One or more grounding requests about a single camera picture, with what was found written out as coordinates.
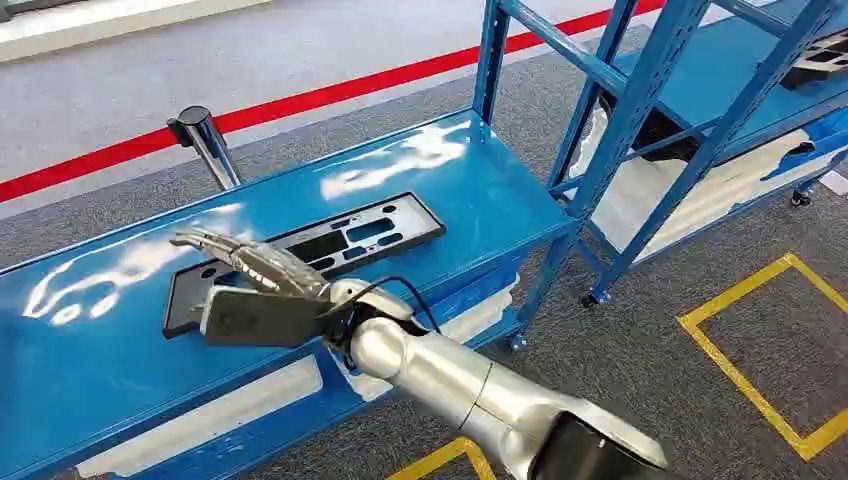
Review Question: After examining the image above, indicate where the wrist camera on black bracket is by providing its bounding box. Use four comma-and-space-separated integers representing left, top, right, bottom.
200, 284, 337, 350

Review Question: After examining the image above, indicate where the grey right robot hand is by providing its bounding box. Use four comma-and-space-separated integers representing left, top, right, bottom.
170, 228, 334, 301

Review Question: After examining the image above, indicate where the blue metal shelf rack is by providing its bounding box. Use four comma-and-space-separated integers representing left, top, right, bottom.
0, 0, 697, 480
549, 0, 848, 307

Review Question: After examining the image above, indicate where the black metal plate with cutouts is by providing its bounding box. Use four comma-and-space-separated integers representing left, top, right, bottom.
780, 29, 848, 92
162, 192, 446, 340

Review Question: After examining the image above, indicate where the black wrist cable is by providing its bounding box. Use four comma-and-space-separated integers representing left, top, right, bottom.
327, 274, 443, 336

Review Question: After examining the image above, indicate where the dark metal part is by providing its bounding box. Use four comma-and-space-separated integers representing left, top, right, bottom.
599, 92, 704, 164

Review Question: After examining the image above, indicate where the chrome stanchion post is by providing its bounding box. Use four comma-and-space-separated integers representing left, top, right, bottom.
166, 105, 243, 193

